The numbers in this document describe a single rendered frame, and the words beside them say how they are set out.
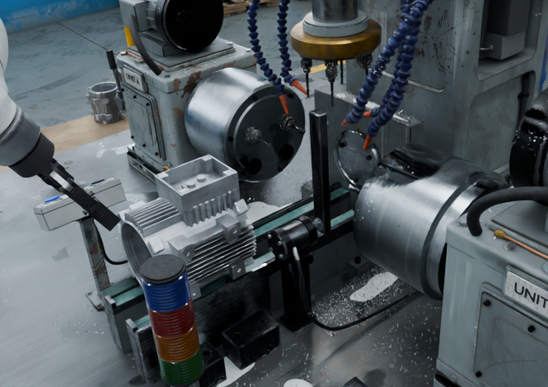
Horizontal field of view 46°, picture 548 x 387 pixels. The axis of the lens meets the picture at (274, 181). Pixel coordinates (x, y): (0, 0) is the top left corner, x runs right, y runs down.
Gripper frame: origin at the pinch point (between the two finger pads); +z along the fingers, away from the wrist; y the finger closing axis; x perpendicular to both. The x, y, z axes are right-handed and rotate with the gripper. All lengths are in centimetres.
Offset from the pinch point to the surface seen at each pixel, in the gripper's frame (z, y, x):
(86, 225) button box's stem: 9.4, 14.8, 4.2
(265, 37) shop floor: 239, 344, -192
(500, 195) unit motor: 3, -59, -37
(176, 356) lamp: -2.1, -38.6, 7.0
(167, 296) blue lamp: -11.0, -38.8, 1.4
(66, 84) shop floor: 154, 371, -46
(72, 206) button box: 3.4, 14.0, 3.0
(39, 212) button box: 0.1, 16.2, 8.0
